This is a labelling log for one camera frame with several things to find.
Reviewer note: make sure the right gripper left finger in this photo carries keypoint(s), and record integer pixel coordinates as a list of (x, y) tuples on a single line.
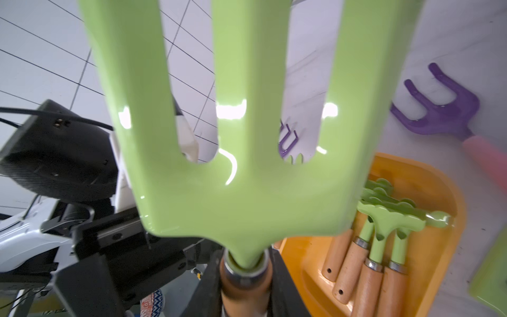
[(206, 300)]

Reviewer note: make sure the purple fork pink handle right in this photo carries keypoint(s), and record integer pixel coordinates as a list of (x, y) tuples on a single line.
[(453, 119)]

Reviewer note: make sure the purple fork pink handle left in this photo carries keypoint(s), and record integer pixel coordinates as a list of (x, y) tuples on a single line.
[(289, 139)]

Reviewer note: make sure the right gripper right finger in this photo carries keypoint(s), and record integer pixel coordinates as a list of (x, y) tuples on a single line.
[(285, 300)]

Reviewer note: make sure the green fork wooden handle long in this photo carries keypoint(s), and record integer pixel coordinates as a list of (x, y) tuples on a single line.
[(488, 285)]

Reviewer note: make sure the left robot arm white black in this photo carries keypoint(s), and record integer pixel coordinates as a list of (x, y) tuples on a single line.
[(59, 156)]

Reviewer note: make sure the green rake wooden handle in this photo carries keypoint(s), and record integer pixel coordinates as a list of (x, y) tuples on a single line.
[(356, 269), (369, 287), (340, 243)]

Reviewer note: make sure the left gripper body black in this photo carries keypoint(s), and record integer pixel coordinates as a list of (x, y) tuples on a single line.
[(118, 261)]

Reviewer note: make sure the purple fork pink handle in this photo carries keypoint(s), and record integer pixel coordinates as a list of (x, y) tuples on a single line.
[(453, 119), (289, 139)]

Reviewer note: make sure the patterned small bowl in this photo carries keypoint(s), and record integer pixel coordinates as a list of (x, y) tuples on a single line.
[(152, 305)]

